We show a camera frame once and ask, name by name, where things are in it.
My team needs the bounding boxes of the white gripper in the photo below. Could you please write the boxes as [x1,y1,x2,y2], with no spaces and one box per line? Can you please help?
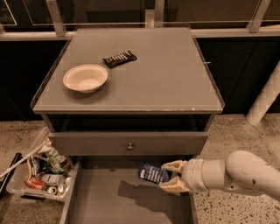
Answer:
[158,159,207,193]

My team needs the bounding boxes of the blue rxbar blueberry wrapper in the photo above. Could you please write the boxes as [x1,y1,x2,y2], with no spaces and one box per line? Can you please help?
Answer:
[138,163,172,184]

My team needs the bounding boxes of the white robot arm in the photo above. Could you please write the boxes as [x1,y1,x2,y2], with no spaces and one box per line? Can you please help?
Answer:
[159,150,280,201]

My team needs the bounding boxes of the round metal drawer knob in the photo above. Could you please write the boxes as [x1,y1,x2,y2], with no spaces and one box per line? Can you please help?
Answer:
[127,143,134,151]

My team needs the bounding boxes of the grey drawer cabinet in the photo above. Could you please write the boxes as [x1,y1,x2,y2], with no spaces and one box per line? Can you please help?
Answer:
[30,26,226,224]

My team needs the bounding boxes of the open grey middle drawer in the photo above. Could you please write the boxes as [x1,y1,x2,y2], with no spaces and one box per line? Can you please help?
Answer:
[59,156,199,224]

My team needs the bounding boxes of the closed grey top drawer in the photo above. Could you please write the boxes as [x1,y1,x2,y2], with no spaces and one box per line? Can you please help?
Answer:
[49,132,208,156]

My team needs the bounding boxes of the green snack bag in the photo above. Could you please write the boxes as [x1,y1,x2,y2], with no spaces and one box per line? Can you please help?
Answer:
[46,153,69,175]

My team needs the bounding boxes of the silver can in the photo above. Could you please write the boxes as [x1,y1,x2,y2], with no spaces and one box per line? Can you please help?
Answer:
[40,174,65,186]

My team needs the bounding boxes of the black snack bar wrapper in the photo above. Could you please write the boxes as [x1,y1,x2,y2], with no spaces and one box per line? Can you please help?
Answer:
[102,50,137,68]

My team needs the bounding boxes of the clear plastic storage bin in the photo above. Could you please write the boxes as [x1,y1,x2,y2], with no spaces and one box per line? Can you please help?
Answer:
[6,128,74,202]

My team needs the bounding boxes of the white paper bowl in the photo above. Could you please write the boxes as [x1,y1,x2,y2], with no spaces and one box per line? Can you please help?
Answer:
[63,64,109,94]

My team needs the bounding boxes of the white stick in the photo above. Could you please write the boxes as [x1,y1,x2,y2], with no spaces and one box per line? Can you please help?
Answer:
[0,142,46,179]

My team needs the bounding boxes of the red soda can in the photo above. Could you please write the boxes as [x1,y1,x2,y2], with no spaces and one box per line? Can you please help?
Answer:
[24,177,46,190]

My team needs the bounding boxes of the black flat object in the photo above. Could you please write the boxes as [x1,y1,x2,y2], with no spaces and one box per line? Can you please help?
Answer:
[0,152,22,198]

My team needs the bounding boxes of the metal window railing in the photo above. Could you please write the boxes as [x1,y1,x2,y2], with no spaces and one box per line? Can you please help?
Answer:
[0,0,280,41]

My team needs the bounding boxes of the white diagonal post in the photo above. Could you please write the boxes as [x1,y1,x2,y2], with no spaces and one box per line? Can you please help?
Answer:
[246,61,280,126]

